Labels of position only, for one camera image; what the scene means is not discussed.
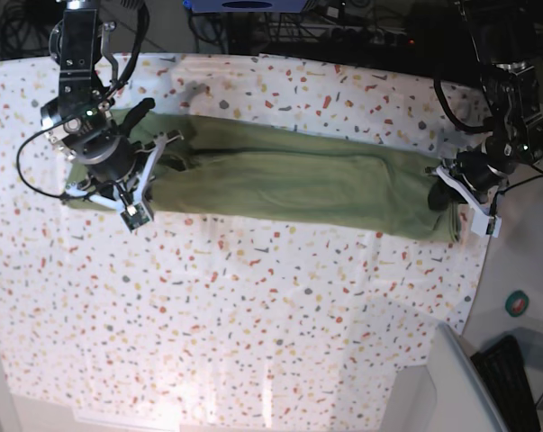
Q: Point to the terrazzo patterned tablecloth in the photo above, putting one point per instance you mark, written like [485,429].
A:
[206,320]

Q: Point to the green t-shirt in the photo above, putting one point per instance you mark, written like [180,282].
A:
[234,168]

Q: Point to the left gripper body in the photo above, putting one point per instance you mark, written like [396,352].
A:
[480,172]

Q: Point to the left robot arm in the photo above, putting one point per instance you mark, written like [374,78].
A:
[505,42]

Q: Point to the blue box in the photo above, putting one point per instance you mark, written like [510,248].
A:
[246,6]

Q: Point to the white monitor edge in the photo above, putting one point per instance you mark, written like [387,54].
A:
[463,403]

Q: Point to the green tape roll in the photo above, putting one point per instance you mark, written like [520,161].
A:
[517,303]

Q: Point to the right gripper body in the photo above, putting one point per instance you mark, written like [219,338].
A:
[107,156]

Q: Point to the black keyboard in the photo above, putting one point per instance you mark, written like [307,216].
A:
[501,368]

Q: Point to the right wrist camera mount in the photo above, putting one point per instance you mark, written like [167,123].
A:
[127,197]

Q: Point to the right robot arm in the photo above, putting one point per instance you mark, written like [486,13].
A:
[79,122]

